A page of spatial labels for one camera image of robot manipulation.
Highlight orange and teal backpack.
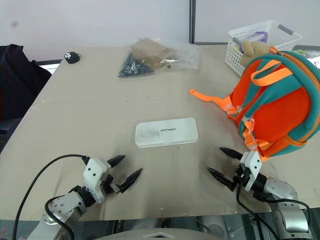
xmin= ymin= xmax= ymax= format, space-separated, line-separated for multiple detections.
xmin=188 ymin=45 xmax=320 ymax=162

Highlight beige plush toy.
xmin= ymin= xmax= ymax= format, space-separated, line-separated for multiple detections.
xmin=239 ymin=39 xmax=273 ymax=67

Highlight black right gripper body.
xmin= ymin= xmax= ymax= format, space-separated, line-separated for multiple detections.
xmin=232 ymin=163 xmax=252 ymax=188

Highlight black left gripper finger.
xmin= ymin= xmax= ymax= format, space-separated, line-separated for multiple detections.
xmin=106 ymin=154 xmax=126 ymax=169
xmin=119 ymin=167 xmax=144 ymax=194

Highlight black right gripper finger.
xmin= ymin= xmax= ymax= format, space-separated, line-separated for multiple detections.
xmin=206 ymin=167 xmax=237 ymax=193
xmin=219 ymin=147 xmax=245 ymax=161

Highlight grey vertical pole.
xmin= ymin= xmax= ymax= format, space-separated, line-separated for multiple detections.
xmin=188 ymin=0 xmax=197 ymax=46

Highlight clear plastic bag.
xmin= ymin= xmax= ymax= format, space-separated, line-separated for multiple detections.
xmin=117 ymin=36 xmax=201 ymax=80

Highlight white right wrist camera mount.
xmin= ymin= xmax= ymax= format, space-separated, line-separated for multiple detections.
xmin=239 ymin=150 xmax=264 ymax=193

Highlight white rectangular case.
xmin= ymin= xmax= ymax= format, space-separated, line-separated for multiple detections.
xmin=134 ymin=117 xmax=200 ymax=149

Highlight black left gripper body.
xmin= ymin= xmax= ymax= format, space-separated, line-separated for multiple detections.
xmin=101 ymin=171 xmax=121 ymax=196

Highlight brown paper packets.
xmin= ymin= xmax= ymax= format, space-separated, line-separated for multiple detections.
xmin=130 ymin=37 xmax=179 ymax=71

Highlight heap of black screws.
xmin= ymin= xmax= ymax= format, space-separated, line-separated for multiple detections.
xmin=118 ymin=52 xmax=154 ymax=79

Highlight light grey curved robot torso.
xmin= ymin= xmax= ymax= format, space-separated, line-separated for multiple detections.
xmin=98 ymin=226 xmax=221 ymax=240

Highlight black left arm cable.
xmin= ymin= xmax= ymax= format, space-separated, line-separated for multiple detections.
xmin=11 ymin=153 xmax=91 ymax=240

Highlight purple and white packet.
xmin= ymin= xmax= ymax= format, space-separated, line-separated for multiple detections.
xmin=246 ymin=30 xmax=269 ymax=44

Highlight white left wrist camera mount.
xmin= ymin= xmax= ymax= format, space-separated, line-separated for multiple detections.
xmin=82 ymin=157 xmax=112 ymax=204

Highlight white plastic lattice basket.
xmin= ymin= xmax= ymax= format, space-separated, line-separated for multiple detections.
xmin=223 ymin=20 xmax=303 ymax=78

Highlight small black paw-print object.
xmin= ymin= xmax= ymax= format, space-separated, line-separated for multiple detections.
xmin=63 ymin=50 xmax=82 ymax=65

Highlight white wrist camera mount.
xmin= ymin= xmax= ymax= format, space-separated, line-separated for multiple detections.
xmin=239 ymin=150 xmax=264 ymax=193
xmin=82 ymin=157 xmax=112 ymax=204

